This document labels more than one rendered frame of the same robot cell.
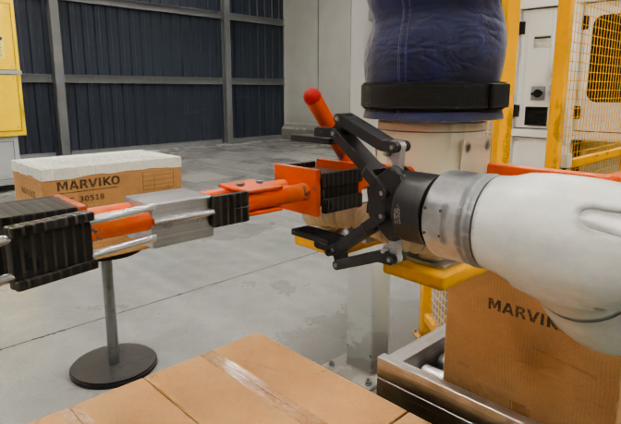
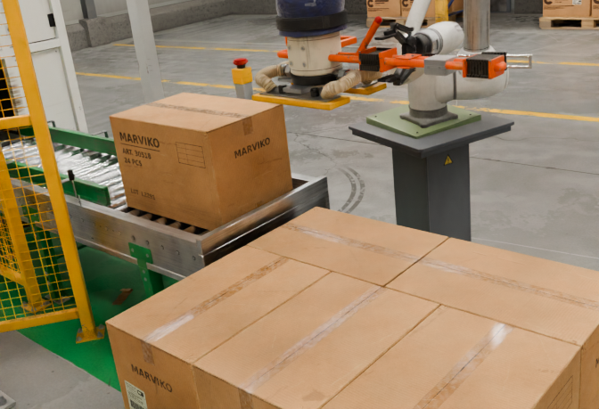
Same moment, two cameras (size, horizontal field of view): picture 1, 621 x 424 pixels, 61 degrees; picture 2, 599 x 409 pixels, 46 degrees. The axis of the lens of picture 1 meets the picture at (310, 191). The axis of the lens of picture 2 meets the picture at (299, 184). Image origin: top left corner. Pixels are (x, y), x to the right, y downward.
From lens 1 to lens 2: 2.34 m
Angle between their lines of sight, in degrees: 89
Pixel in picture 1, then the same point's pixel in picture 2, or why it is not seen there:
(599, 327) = not seen: hidden behind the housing
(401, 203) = (426, 44)
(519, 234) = (452, 37)
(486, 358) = (241, 190)
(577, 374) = (275, 162)
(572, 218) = (455, 29)
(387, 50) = not seen: outside the picture
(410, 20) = not seen: outside the picture
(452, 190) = (434, 34)
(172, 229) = not seen: hidden behind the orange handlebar
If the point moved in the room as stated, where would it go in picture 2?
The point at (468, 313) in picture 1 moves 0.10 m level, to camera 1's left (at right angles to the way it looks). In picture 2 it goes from (226, 170) to (225, 179)
